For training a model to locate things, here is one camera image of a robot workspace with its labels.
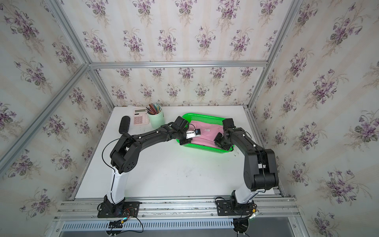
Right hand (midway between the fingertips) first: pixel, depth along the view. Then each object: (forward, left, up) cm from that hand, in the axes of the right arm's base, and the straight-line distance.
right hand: (217, 143), depth 92 cm
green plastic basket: (+20, +13, +1) cm, 24 cm away
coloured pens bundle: (+22, +43, +8) cm, 49 cm away
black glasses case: (+16, +67, -3) cm, 69 cm away
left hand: (+4, +16, -1) cm, 16 cm away
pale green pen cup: (+15, +41, +3) cm, 44 cm away
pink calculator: (+24, +56, -3) cm, 61 cm away
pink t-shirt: (+7, +6, +1) cm, 9 cm away
